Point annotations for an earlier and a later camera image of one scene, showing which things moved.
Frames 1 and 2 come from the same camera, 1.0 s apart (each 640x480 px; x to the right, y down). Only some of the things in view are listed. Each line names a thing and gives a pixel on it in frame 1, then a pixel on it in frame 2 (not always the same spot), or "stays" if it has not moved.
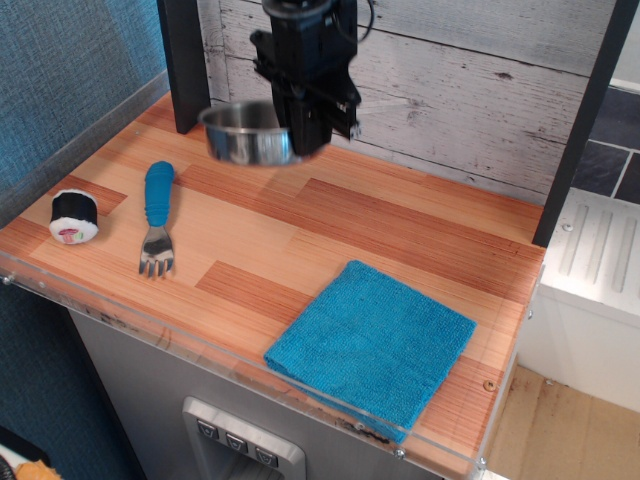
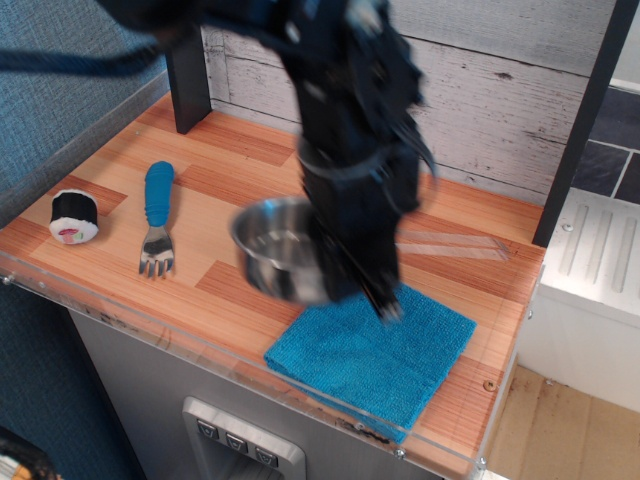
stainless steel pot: [250, 134] to [282, 249]
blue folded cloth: [368, 346] stays
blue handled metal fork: [156, 253] stays
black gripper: [308, 53] to [362, 156]
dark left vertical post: [186, 62] stays
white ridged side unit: [584, 327] stays
